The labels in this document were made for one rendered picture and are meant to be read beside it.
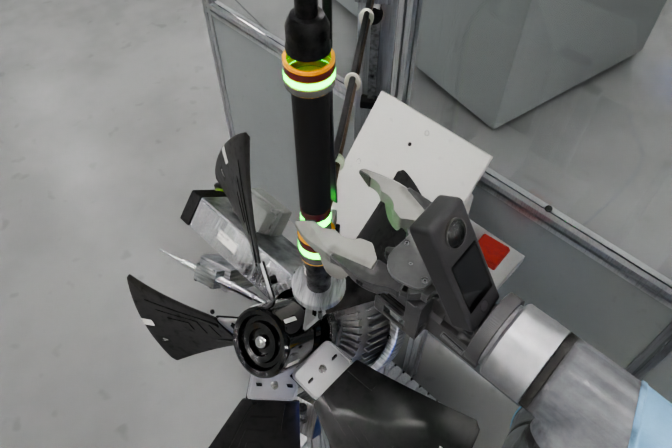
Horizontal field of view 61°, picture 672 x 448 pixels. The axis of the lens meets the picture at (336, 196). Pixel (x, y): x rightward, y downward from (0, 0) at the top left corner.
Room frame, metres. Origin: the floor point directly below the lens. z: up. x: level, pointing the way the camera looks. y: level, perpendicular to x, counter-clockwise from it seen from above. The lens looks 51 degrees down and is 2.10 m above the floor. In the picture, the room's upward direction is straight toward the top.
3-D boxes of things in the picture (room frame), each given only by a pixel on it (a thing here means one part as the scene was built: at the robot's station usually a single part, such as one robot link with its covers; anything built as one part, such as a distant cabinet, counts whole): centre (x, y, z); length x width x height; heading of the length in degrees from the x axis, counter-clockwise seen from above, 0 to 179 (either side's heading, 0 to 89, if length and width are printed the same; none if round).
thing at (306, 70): (0.38, 0.02, 1.80); 0.04 x 0.04 x 0.03
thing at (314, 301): (0.39, 0.02, 1.50); 0.09 x 0.07 x 0.10; 171
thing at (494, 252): (0.83, -0.40, 0.87); 0.08 x 0.08 x 0.02; 49
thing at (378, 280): (0.28, -0.04, 1.66); 0.09 x 0.05 x 0.02; 68
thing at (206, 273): (0.63, 0.26, 1.08); 0.07 x 0.04 x 0.06; 56
